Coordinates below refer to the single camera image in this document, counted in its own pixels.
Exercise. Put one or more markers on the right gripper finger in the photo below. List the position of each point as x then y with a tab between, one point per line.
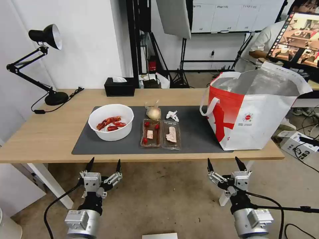
241	165
214	176

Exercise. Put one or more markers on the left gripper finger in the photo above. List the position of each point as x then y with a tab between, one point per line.
89	166
115	178

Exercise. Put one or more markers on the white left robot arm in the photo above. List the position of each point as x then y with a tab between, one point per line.
81	224

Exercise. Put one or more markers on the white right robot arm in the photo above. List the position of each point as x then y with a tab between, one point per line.
253	222

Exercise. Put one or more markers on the red and white takeout bag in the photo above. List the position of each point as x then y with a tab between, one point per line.
256	119

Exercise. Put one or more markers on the clear plastic bag with food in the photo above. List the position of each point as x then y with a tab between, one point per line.
153	113

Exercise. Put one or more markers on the white plastic bag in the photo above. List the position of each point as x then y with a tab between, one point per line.
163	80

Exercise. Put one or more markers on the white table leg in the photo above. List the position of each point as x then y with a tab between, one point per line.
224	198
52	185

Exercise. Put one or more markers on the white round bowl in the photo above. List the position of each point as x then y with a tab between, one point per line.
112	135

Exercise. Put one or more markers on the dark grey table mat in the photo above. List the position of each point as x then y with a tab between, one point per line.
194	139

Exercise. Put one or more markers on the red crayfish shell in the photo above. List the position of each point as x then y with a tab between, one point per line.
107	121
116	127

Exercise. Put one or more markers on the clear tray with red sauce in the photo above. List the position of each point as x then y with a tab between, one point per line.
152	142

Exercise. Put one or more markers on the clear plastic tray lid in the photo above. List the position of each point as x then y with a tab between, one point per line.
172	145

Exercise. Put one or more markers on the small pink paper scrap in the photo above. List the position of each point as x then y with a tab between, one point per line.
150	134

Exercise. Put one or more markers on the white printed cardboard box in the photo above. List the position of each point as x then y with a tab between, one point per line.
294	147

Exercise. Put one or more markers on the long pink paper scrap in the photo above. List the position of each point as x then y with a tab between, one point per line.
171	134

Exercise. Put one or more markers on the white robot front shell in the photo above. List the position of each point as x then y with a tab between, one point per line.
160	236

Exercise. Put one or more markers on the crumpled white tissue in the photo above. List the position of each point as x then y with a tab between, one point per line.
172	115

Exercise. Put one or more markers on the black desk lamp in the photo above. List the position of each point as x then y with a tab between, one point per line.
56	97

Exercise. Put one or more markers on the black tissue box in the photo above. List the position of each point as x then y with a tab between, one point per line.
119	89

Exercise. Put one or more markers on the black light tripod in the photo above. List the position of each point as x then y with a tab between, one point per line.
183	64

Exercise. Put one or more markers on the small red box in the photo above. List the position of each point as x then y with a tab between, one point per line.
152	64

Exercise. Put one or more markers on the computer monitor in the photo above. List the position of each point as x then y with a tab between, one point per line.
296	37

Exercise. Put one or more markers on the white whiteboard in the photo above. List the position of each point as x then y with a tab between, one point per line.
224	17

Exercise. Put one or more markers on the white softbox light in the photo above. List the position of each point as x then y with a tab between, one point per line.
174	17

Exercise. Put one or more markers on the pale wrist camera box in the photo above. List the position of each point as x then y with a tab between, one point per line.
92	181
240	181

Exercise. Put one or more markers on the black metal frame stand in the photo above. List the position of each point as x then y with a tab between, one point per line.
137	37

